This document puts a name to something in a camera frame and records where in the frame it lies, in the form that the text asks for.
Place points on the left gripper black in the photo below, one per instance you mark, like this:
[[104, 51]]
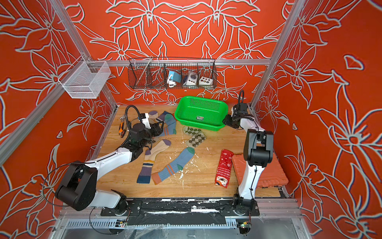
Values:
[[155, 129]]

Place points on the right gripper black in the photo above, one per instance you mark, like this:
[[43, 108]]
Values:
[[227, 121]]

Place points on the cream striped sock purple toe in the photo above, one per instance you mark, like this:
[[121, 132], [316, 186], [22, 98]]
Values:
[[144, 176]]

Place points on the brown argyle sock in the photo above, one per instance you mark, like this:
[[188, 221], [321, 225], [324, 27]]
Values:
[[197, 136], [152, 116]]

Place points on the blue striped sock orange cuff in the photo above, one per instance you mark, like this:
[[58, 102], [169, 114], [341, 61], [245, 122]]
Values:
[[171, 126]]

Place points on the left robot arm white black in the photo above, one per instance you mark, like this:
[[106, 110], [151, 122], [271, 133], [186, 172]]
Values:
[[77, 188]]

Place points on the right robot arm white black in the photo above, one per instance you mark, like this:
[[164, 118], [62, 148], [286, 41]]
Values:
[[257, 153]]

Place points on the green plastic basket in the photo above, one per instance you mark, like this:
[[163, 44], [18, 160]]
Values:
[[201, 113]]

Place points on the white box with dots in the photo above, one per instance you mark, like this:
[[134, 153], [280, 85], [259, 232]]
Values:
[[205, 81]]

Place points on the white device with dial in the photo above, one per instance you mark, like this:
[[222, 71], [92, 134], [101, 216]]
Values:
[[191, 79]]

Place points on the red christmas sock near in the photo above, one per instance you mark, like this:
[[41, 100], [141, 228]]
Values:
[[224, 168]]

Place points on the teal box in basket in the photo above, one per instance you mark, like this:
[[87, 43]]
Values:
[[174, 77]]

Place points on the orange plastic tool case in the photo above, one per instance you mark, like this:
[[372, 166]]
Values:
[[272, 176]]

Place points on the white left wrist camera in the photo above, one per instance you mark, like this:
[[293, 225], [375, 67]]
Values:
[[145, 120]]

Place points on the orange handled adjustable wrench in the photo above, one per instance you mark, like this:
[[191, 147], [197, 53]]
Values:
[[122, 129]]

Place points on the black wire wall basket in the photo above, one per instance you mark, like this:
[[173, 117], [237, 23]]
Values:
[[152, 73]]

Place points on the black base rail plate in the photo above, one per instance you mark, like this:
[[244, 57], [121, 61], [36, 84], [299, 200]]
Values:
[[186, 212]]

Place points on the clear acrylic wall box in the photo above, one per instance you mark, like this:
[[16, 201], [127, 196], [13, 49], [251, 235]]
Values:
[[84, 81]]

